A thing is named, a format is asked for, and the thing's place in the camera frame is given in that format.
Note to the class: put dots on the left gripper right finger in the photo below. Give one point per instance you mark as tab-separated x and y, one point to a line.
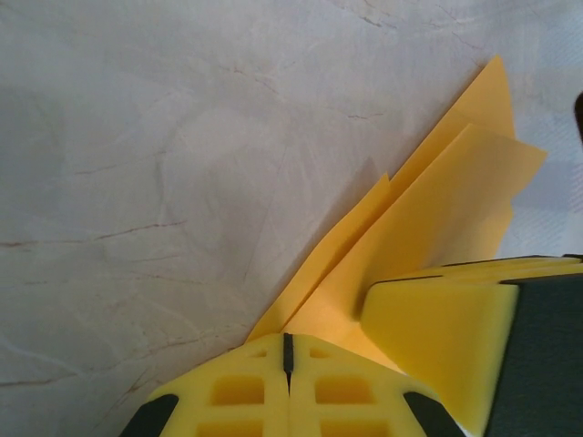
346	396

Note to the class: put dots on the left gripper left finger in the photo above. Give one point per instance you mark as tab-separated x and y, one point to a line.
237	391

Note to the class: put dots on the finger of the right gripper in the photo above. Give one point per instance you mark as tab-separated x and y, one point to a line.
446	337
524	269

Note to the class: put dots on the orange cloth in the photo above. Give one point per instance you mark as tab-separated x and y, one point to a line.
432	205

